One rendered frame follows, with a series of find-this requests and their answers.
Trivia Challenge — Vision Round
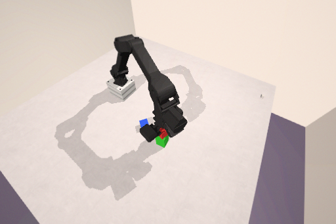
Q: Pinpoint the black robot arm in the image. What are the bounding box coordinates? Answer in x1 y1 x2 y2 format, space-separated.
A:
110 34 188 138

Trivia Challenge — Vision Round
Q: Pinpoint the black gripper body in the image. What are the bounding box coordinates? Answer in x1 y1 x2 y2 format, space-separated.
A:
140 106 183 143

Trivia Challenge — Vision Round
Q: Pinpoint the red block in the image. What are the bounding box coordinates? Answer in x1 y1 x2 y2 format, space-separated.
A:
159 127 168 139

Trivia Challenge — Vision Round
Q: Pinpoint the blue block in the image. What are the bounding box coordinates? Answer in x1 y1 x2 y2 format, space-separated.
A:
139 118 148 127

